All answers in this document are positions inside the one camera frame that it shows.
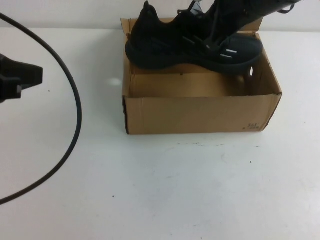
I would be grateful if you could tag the black sneaker with white stripes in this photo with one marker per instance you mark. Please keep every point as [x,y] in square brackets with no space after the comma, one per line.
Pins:
[155,45]

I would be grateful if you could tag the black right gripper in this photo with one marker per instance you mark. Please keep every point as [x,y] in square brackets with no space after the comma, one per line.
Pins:
[240,12]

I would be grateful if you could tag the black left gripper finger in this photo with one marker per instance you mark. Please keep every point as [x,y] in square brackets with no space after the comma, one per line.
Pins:
[25,72]
[10,88]

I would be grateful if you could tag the brown cardboard shoe box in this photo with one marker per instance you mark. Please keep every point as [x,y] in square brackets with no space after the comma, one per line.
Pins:
[200,115]

